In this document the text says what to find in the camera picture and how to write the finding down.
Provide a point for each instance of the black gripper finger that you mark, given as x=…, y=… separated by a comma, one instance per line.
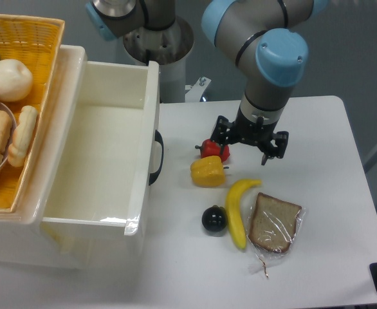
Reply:
x=274, y=146
x=222, y=133

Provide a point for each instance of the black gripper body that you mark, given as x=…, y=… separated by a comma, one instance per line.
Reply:
x=250, y=132

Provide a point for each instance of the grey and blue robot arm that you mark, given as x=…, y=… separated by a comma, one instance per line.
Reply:
x=255, y=35

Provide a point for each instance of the dark purple mangosteen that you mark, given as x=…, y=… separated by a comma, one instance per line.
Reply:
x=214, y=219

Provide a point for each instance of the red bell pepper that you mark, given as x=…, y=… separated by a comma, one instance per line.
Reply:
x=210, y=148

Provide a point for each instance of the yellow bell pepper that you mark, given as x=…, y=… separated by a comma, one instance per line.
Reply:
x=208, y=172

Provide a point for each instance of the bread slice in plastic bag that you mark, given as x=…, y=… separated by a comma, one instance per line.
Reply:
x=273, y=227

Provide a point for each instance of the yellow banana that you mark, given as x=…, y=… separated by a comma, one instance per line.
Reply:
x=233, y=210

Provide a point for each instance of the white open drawer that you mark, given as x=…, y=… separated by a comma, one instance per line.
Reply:
x=101, y=187

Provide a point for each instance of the beige long bread roll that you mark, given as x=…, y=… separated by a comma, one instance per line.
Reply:
x=22, y=136

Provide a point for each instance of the yellow woven basket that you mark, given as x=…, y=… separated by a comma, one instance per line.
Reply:
x=35, y=41

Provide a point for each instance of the white round onion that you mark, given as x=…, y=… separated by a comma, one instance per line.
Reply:
x=16, y=80

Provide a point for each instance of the white cabinet body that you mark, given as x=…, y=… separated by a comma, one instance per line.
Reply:
x=24, y=239

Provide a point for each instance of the grey round plate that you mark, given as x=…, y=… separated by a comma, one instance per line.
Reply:
x=5, y=155

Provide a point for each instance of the black drawer handle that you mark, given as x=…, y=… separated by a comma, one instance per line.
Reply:
x=157, y=157

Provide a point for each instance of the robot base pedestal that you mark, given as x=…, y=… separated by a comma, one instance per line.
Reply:
x=170, y=48

